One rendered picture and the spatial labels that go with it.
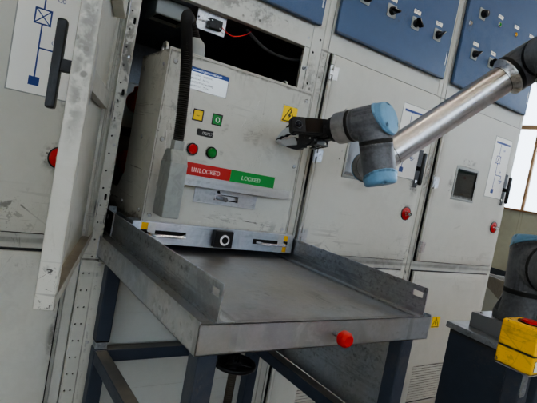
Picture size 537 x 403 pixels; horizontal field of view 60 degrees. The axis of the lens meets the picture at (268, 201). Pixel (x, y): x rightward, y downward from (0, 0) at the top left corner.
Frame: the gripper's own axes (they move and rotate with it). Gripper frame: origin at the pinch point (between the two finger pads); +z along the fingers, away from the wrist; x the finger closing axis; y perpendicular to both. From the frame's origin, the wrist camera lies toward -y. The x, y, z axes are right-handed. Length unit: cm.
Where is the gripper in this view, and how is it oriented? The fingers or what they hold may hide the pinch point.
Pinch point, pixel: (277, 139)
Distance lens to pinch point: 144.4
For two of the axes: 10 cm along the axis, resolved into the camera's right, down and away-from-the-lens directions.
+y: 6.5, 0.7, 7.6
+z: -7.6, 0.8, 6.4
